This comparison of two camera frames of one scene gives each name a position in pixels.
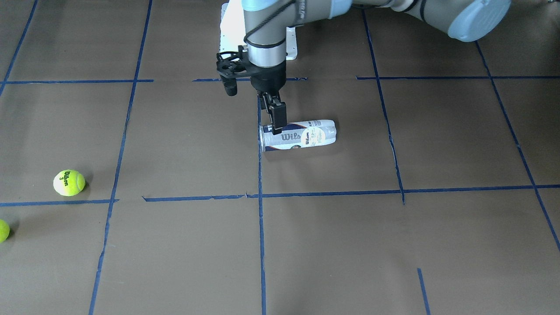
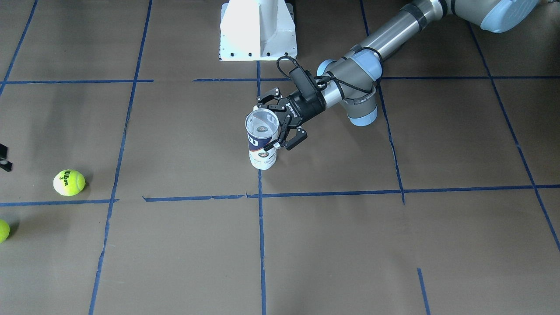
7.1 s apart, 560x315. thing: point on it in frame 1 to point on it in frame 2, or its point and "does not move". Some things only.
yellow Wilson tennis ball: (68, 182) does not move
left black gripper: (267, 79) to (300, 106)
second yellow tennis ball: (4, 230) does not move
